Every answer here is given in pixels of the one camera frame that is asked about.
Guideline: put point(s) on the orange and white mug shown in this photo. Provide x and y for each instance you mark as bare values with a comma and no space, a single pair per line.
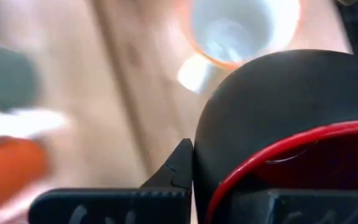
8,168

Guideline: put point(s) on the grey green mug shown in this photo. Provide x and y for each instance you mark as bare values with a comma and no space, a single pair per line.
5,77

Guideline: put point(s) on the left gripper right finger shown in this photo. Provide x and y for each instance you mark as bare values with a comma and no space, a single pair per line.
259,208

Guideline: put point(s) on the black mug red inside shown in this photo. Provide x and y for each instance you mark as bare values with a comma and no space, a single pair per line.
275,93

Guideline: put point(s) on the yellow white patterned mug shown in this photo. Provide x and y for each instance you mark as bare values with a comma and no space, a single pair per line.
238,31

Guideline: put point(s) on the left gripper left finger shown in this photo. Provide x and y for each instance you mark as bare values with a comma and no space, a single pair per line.
179,174

